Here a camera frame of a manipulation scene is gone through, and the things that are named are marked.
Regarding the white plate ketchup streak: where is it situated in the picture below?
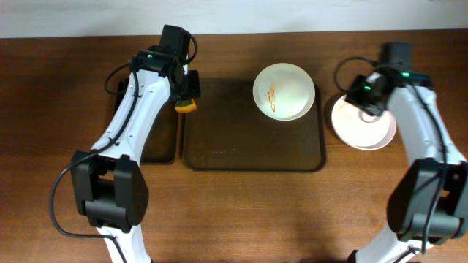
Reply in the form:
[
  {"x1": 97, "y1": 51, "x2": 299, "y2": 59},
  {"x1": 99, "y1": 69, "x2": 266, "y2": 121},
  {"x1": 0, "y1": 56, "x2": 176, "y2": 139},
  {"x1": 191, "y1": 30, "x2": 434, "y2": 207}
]
[{"x1": 333, "y1": 121, "x2": 396, "y2": 150}]

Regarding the white plate corner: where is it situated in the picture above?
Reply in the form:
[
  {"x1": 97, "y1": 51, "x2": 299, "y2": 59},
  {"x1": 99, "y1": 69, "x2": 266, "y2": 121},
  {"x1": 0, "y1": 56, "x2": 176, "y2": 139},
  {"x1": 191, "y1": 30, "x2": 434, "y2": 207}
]
[{"x1": 252, "y1": 63, "x2": 316, "y2": 121}]

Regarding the orange green scrub sponge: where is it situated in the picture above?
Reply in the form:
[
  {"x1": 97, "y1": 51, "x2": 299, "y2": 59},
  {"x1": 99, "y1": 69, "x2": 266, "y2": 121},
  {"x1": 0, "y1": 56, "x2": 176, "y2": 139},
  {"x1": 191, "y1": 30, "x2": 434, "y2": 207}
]
[{"x1": 175, "y1": 99, "x2": 197, "y2": 113}]

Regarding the white plate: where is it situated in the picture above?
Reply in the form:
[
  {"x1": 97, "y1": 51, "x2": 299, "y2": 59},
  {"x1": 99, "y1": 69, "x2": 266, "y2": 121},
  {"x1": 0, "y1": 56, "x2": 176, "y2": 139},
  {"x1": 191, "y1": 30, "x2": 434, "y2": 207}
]
[{"x1": 331, "y1": 96, "x2": 397, "y2": 150}]

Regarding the black water basin tray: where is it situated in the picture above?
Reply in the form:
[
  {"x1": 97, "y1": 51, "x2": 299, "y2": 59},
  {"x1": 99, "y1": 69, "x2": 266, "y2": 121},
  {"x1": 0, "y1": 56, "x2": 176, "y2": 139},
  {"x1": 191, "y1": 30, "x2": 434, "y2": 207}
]
[{"x1": 113, "y1": 77, "x2": 181, "y2": 165}]

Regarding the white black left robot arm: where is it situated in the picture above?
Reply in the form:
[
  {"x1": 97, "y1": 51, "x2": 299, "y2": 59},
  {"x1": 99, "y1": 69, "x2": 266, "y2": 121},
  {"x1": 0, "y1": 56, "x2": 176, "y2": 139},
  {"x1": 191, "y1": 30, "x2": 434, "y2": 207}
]
[{"x1": 67, "y1": 25, "x2": 200, "y2": 262}]

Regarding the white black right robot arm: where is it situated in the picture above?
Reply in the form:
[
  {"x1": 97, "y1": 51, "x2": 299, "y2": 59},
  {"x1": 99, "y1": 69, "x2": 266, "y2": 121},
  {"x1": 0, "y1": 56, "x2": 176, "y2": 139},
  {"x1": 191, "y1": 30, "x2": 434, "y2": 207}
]
[{"x1": 345, "y1": 42, "x2": 467, "y2": 262}]

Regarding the brown serving tray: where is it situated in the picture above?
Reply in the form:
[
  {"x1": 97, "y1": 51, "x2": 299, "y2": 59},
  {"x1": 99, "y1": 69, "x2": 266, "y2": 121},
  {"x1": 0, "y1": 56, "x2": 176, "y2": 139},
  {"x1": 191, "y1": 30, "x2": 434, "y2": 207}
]
[{"x1": 182, "y1": 78, "x2": 327, "y2": 172}]

